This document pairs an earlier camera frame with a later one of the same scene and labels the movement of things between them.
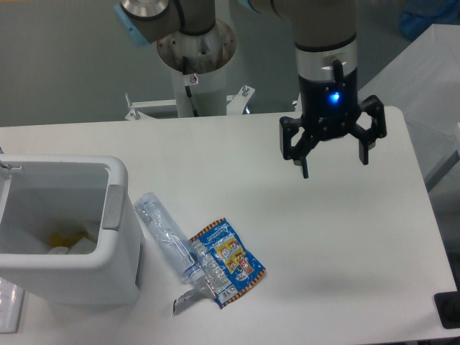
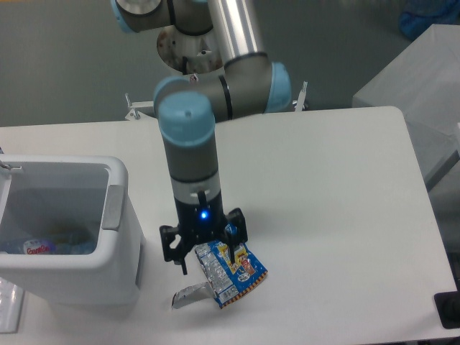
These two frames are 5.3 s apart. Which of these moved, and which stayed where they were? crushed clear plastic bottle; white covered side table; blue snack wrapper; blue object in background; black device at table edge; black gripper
Moved: black gripper; crushed clear plastic bottle
Stayed: white covered side table; black device at table edge; blue snack wrapper; blue object in background
